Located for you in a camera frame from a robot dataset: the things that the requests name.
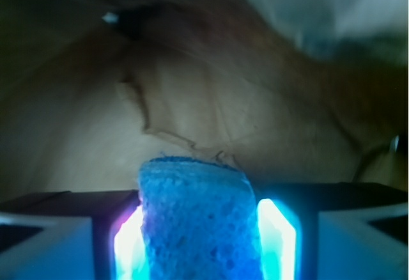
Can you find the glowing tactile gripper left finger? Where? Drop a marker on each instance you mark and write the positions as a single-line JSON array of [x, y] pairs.
[[63, 235]]

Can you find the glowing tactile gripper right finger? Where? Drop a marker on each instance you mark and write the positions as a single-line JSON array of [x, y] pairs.
[[333, 231]]

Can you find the blue sponge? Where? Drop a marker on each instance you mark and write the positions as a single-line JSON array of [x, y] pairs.
[[199, 221]]

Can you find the brown paper bag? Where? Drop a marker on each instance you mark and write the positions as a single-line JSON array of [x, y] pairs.
[[285, 90]]

